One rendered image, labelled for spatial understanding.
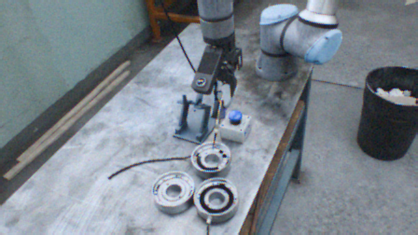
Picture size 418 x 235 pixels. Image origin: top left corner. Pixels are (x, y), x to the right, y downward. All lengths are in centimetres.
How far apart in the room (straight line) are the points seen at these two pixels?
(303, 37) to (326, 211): 102
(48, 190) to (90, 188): 11
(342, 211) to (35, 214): 138
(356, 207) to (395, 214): 17
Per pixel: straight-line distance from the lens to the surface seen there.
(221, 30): 76
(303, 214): 180
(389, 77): 208
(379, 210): 190
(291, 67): 120
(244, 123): 97
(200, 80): 77
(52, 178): 104
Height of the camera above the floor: 150
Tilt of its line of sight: 41 degrees down
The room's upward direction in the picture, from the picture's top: 7 degrees counter-clockwise
